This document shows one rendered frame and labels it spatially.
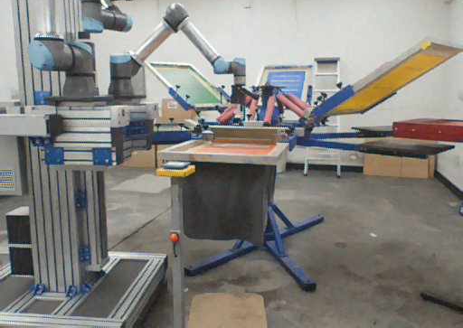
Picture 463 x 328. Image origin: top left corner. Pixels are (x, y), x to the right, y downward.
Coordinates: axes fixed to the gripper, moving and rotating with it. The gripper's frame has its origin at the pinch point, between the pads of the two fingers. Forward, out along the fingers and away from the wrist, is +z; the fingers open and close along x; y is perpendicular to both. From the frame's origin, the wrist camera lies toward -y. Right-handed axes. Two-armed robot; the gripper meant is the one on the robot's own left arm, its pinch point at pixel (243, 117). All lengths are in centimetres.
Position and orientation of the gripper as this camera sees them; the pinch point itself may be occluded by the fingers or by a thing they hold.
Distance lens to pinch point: 244.1
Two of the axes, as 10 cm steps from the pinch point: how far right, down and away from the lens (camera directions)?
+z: 0.2, 9.9, 1.6
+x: -2.4, 1.6, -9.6
